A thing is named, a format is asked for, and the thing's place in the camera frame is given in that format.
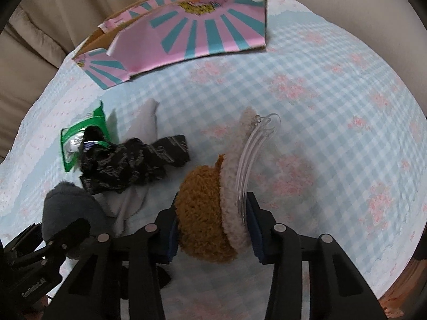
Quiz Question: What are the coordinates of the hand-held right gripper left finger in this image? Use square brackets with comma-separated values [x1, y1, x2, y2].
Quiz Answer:
[43, 203, 181, 320]

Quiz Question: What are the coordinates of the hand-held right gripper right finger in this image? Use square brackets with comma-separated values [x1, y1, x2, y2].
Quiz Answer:
[246, 192, 385, 320]

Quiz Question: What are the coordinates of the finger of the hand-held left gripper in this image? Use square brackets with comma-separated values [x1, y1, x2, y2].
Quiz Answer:
[49, 218, 92, 258]

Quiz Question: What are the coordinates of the brown fluffy plush headband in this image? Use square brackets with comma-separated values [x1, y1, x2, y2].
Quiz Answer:
[175, 107, 283, 265]

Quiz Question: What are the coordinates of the pink teal striped cardboard box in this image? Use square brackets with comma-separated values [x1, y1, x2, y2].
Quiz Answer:
[73, 0, 268, 90]

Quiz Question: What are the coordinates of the black printed cloth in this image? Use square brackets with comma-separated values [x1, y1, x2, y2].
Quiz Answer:
[78, 126, 191, 196]

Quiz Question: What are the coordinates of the green plastic packet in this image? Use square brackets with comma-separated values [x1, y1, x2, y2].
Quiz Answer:
[60, 101, 111, 173]

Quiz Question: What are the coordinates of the grey cloth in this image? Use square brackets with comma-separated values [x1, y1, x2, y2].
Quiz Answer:
[95, 98, 161, 238]

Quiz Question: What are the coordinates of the light blue checkered blanket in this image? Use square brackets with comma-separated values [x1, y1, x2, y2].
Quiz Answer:
[0, 0, 427, 320]

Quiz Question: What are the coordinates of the beige sofa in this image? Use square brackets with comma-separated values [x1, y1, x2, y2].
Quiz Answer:
[0, 0, 427, 158]

